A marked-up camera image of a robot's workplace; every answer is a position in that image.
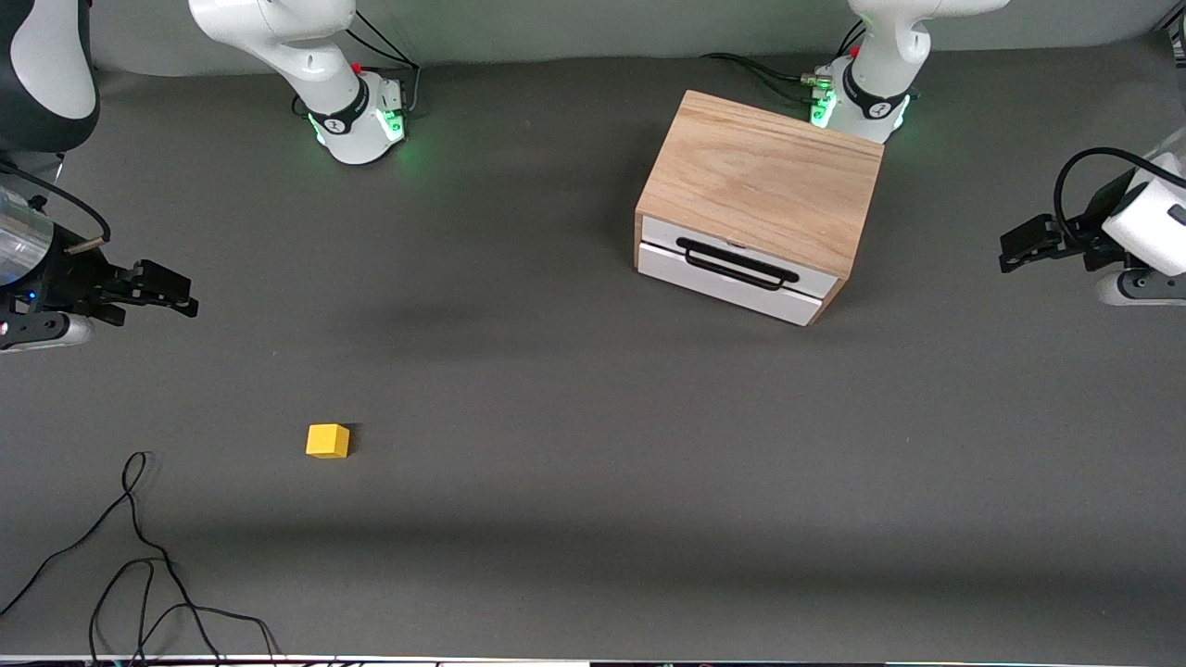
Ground yellow block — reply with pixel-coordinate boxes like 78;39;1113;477
306;423;351;459

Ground black drawer handle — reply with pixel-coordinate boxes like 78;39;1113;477
676;237;801;291

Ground white-fronted wooden drawer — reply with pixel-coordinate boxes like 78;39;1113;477
637;215;838;327

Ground wooden cabinet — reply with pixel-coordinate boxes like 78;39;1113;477
634;90;885;327

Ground dark grey table mat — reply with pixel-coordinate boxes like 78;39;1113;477
0;32;1186;663

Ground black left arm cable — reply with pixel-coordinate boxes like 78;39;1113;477
1054;147;1186;249

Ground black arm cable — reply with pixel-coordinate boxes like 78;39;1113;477
1054;147;1186;249
0;159;113;253

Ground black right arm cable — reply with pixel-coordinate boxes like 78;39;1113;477
0;159;113;253

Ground loose thin black cable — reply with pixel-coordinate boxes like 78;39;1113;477
0;451;284;667

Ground black right base cables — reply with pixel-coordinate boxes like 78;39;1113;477
292;9;423;121

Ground black base cables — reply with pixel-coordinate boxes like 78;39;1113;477
292;9;423;121
700;23;867;107

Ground black left base cables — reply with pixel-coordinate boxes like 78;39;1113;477
700;23;867;107

